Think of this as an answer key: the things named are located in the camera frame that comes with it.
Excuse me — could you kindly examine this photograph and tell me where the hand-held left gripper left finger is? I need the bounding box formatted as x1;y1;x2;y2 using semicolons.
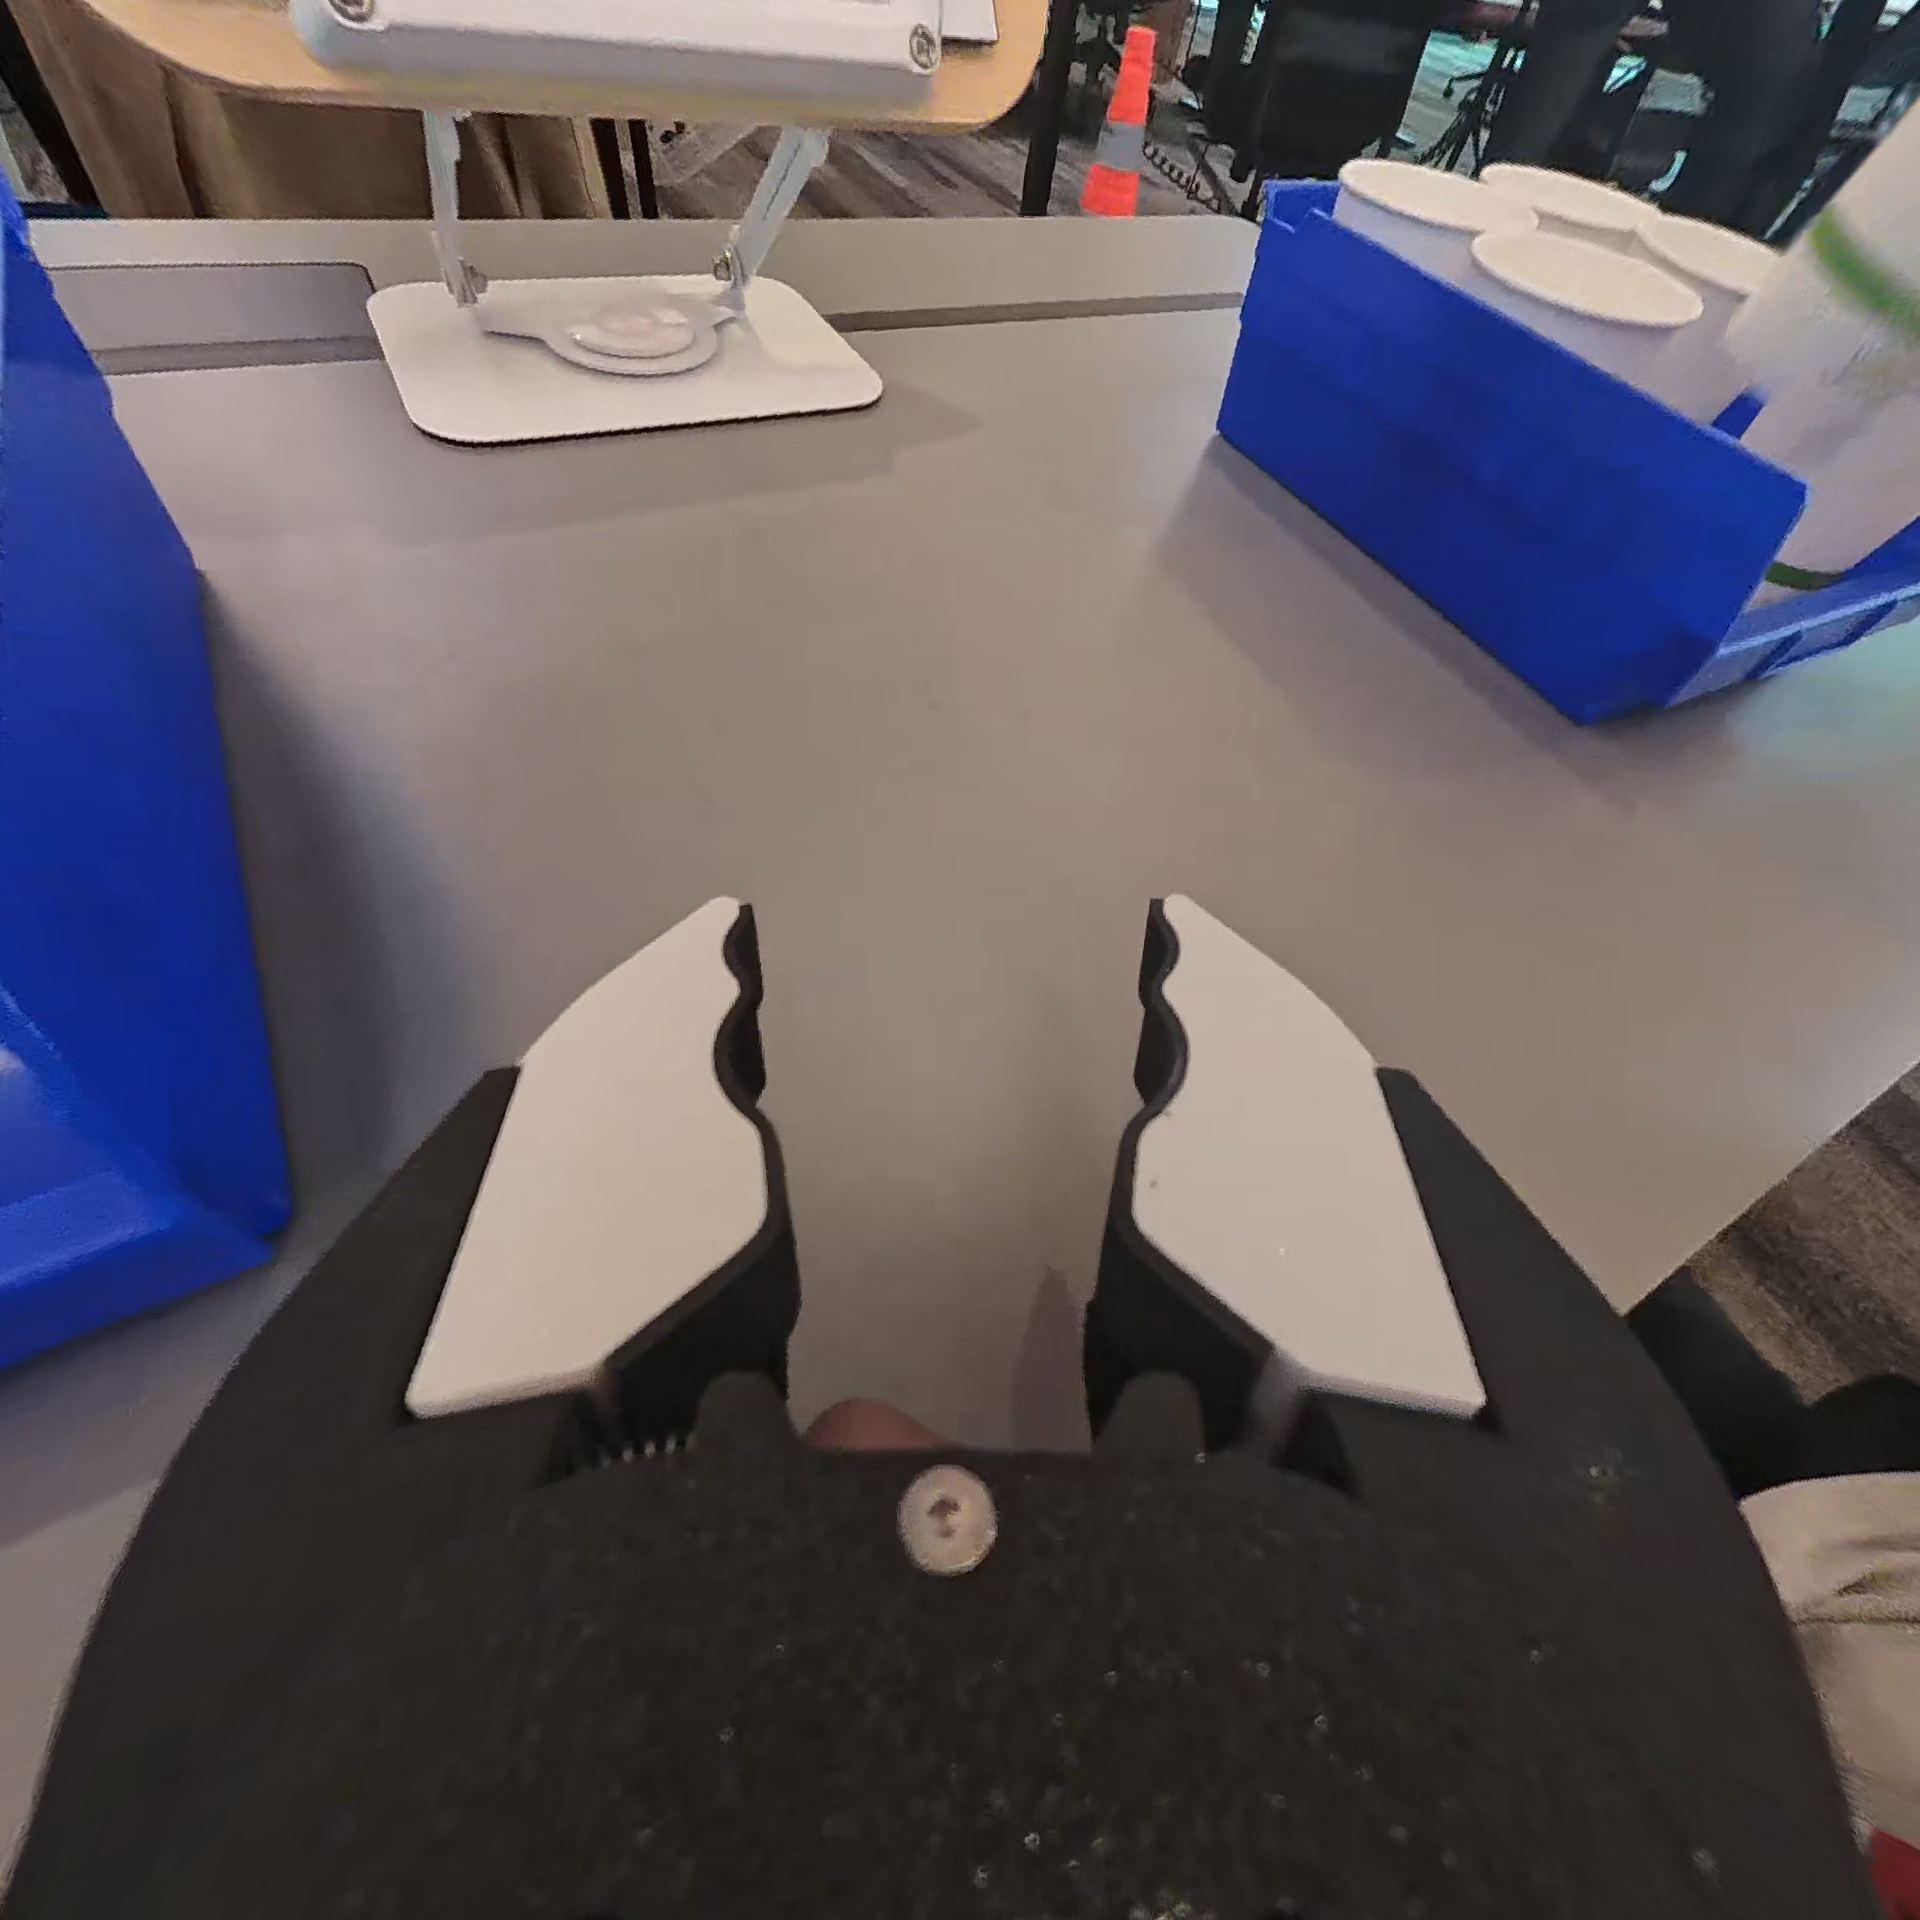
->
403;895;799;1449

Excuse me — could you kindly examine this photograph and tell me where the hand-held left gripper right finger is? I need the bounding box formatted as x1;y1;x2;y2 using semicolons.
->
1079;893;1490;1456

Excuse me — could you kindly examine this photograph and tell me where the blue plastic bin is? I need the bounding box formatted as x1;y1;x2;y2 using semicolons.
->
1216;175;1920;728
0;172;294;1374

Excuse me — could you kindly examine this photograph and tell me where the set of white paper cups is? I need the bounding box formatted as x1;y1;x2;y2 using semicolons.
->
1333;157;1920;590

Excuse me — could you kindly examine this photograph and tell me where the person's left hand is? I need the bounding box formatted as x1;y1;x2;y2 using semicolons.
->
805;1395;946;1453

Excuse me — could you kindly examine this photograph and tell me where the instruction sheet on stand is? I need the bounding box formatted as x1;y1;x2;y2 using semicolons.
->
287;0;946;448

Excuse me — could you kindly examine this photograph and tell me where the orange traffic cone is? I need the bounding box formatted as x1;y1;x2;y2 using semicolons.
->
1079;23;1162;219

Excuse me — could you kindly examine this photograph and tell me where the tan cardboard box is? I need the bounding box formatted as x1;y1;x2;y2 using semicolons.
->
6;0;618;223

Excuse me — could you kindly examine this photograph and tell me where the black office chair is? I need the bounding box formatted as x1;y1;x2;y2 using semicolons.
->
1216;0;1442;182

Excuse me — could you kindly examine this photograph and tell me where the wooden document board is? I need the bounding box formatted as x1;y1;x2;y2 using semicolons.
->
83;0;1050;134

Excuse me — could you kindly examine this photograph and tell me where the printed instruction sheet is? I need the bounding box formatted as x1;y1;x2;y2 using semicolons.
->
839;0;1000;47

